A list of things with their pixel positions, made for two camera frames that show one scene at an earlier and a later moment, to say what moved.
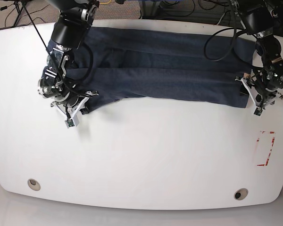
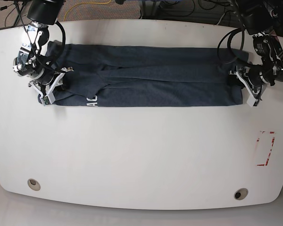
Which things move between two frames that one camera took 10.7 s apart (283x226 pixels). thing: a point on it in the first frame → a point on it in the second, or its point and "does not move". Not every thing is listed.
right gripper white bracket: [261, 101] → [252, 100]
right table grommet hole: [240, 193] does not move
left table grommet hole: [33, 184] does not move
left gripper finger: [85, 111] → [65, 84]
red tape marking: [270, 151] does not move
